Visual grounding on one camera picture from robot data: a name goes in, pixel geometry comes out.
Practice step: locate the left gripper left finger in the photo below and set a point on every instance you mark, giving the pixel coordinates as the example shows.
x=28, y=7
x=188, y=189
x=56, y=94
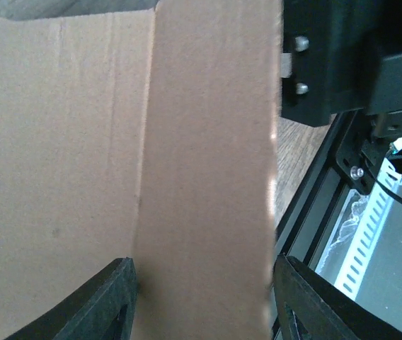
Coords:
x=102, y=308

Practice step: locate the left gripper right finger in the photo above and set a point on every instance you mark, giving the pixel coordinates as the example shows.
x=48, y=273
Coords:
x=309, y=307

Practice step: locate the cardboard box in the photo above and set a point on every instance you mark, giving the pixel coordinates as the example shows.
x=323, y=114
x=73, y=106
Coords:
x=146, y=134

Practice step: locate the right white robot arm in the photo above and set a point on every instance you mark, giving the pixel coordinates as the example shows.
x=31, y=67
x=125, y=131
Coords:
x=346, y=56

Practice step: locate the light blue slotted cable duct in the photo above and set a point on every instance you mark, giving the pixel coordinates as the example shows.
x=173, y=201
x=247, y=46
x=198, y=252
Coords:
x=368, y=232

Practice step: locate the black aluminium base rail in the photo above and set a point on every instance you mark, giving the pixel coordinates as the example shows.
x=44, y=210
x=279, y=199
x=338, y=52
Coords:
x=325, y=185

